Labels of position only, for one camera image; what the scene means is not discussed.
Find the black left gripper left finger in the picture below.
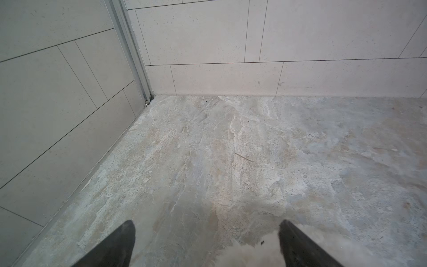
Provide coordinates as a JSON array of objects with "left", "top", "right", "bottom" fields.
[{"left": 72, "top": 220, "right": 136, "bottom": 267}]

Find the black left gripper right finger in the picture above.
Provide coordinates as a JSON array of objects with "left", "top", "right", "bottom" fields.
[{"left": 278, "top": 220, "right": 343, "bottom": 267}]

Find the white plush teddy bear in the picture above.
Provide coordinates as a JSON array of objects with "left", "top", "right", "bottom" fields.
[{"left": 215, "top": 224, "right": 384, "bottom": 267}]

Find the aluminium corner post left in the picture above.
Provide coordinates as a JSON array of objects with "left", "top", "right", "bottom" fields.
[{"left": 105, "top": 0, "right": 154, "bottom": 106}]

